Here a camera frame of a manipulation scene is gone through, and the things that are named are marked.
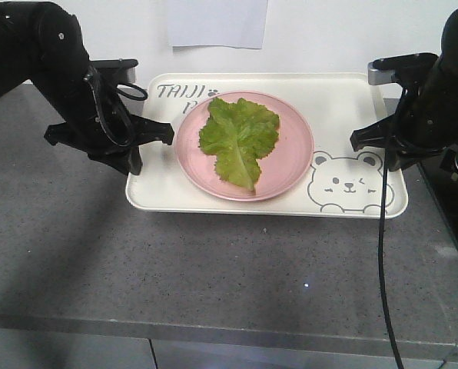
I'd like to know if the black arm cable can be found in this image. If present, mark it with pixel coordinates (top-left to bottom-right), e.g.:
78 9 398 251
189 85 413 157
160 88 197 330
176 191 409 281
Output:
377 84 414 369
83 71 149 148

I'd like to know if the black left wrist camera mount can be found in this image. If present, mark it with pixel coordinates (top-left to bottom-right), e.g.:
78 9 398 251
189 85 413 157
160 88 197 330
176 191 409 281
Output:
91 58 138 84

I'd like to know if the white paper sheet on wall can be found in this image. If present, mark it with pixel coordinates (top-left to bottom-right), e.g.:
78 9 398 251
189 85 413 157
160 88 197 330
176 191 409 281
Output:
166 0 268 49

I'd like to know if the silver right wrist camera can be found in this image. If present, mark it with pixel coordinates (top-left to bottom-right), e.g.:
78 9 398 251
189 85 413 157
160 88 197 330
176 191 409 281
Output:
368 52 438 87

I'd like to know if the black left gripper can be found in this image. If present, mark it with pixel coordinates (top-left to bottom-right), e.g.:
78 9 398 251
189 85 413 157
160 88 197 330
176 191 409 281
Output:
45 114 174 175

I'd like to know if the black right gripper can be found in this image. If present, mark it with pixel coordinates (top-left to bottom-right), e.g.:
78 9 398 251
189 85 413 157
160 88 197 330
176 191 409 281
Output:
350 115 458 172

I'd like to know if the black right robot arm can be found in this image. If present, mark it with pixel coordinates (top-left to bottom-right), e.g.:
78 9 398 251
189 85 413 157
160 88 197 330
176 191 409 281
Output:
350 9 458 171

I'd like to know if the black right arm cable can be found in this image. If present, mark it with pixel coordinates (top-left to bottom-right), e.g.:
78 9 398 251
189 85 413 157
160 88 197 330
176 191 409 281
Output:
377 84 414 369

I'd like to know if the green lettuce leaf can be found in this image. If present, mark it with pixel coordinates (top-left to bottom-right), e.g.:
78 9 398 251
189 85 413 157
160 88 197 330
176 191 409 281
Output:
199 98 280 191

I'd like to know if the pink round plate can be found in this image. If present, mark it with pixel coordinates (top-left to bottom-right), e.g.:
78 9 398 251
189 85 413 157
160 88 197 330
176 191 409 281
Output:
174 91 314 202

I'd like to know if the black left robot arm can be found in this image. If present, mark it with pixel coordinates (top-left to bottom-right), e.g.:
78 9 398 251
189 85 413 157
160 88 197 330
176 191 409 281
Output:
0 2 174 175

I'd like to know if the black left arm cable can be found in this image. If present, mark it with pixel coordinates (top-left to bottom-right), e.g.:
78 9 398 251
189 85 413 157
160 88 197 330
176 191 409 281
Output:
83 71 149 148

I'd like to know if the black glass gas stove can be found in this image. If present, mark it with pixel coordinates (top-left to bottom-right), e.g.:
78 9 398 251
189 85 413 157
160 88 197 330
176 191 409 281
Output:
419 148 458 250

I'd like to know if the cream bear serving tray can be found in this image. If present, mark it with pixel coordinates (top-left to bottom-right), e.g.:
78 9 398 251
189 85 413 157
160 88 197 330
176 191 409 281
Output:
125 73 408 218

